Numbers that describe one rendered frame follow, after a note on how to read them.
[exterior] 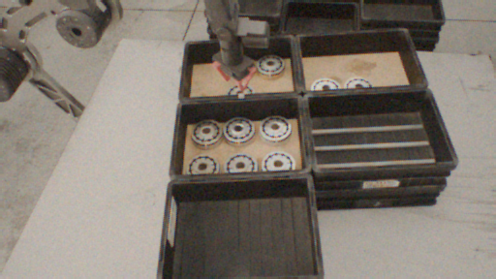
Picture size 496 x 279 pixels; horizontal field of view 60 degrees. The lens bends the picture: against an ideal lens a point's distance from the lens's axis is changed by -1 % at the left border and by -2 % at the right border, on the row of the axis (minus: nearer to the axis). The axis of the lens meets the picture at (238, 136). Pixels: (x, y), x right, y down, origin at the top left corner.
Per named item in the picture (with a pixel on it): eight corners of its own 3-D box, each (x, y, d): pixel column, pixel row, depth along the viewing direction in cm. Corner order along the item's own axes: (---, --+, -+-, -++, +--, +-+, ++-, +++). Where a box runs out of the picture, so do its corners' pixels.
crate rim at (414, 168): (311, 177, 119) (312, 172, 118) (301, 99, 138) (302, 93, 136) (458, 170, 117) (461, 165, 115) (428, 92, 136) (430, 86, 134)
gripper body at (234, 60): (229, 49, 121) (227, 28, 115) (255, 66, 116) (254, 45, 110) (211, 62, 118) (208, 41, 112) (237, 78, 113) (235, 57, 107)
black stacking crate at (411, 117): (310, 195, 127) (312, 173, 118) (301, 119, 146) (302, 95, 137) (447, 188, 124) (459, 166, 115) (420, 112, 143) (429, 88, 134)
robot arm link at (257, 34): (220, -3, 102) (214, 28, 100) (267, -2, 100) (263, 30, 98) (227, 24, 114) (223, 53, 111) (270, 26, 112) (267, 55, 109)
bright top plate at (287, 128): (260, 141, 135) (260, 140, 135) (259, 117, 141) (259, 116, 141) (293, 139, 134) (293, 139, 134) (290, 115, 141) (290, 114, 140)
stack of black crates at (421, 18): (351, 84, 246) (360, 18, 211) (351, 49, 264) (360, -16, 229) (423, 88, 239) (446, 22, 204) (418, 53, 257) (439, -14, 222)
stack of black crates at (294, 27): (280, 79, 253) (280, 33, 226) (286, 46, 271) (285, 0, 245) (350, 83, 246) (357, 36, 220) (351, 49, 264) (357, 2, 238)
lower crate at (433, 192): (308, 213, 135) (310, 194, 126) (300, 139, 154) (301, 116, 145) (437, 207, 133) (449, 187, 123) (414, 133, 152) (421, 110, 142)
